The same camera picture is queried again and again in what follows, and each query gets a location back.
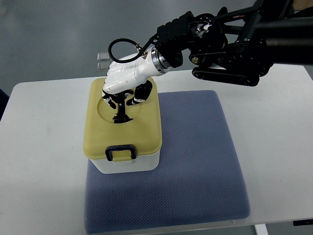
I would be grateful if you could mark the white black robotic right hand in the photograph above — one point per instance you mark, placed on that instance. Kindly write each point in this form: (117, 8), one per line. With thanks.
(133, 75)

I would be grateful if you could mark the yellow storage box lid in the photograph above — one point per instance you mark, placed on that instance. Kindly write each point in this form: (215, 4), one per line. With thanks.
(143, 131)

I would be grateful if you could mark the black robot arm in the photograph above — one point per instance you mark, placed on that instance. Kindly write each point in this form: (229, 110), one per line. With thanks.
(239, 47)

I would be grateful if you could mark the white storage box base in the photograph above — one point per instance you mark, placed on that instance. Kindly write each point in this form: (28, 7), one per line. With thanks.
(123, 163)

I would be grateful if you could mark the upper metal floor plate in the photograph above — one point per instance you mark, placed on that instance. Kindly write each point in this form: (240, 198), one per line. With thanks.
(103, 56)

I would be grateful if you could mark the blue grey fabric cushion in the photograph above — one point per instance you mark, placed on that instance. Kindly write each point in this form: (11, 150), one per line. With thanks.
(198, 178)

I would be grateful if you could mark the person in dark clothes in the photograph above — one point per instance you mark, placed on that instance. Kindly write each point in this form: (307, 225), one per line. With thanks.
(4, 98)

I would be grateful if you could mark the white table leg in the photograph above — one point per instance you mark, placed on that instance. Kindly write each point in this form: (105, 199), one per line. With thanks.
(261, 229)

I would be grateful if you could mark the black bracket under table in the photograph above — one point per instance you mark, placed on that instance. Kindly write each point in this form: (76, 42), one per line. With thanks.
(303, 222)

